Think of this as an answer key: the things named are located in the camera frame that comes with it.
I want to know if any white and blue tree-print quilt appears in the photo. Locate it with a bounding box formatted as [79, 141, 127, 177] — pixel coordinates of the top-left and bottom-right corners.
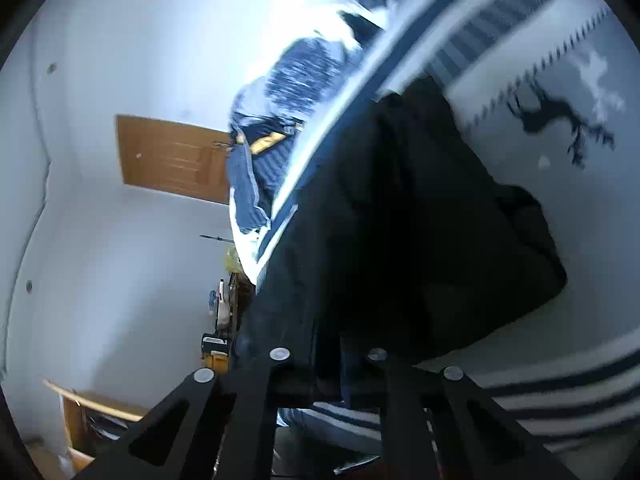
[235, 0, 416, 126]

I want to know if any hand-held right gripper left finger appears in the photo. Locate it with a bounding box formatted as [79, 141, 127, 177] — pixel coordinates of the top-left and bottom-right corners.
[75, 349, 315, 480]

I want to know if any light wooden cabinet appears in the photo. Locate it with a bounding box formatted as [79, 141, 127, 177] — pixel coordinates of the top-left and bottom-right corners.
[42, 379, 149, 468]

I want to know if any wooden door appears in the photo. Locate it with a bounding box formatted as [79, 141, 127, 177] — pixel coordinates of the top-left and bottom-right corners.
[116, 115, 235, 206]

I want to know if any cluttered side table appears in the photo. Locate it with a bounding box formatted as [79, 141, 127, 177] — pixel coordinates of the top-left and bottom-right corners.
[200, 260, 257, 376]

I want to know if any black puffer jacket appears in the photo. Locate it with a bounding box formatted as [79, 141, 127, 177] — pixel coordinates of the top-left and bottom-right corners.
[235, 77, 568, 406]

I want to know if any blue pinstriped pillow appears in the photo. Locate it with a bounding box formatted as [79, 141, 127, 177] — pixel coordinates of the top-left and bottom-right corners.
[227, 115, 307, 234]

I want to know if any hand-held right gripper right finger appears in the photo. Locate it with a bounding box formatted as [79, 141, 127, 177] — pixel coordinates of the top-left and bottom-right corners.
[341, 348, 576, 480]

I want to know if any bed with deer print sheet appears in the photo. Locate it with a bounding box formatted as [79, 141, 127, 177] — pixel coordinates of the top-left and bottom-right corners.
[227, 0, 640, 466]

